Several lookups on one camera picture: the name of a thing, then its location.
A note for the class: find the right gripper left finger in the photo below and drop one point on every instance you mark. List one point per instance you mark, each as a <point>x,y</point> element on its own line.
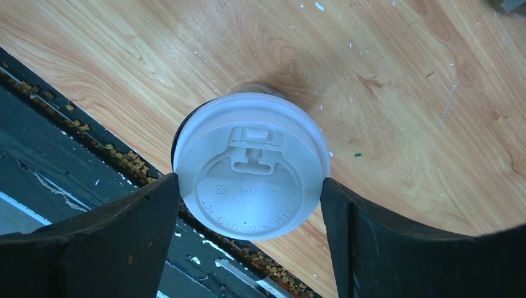
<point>116,250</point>

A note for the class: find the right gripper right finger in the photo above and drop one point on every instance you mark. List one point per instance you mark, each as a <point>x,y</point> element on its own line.
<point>376,252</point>

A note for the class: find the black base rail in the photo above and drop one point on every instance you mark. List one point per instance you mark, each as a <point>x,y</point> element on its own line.
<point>58,162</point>

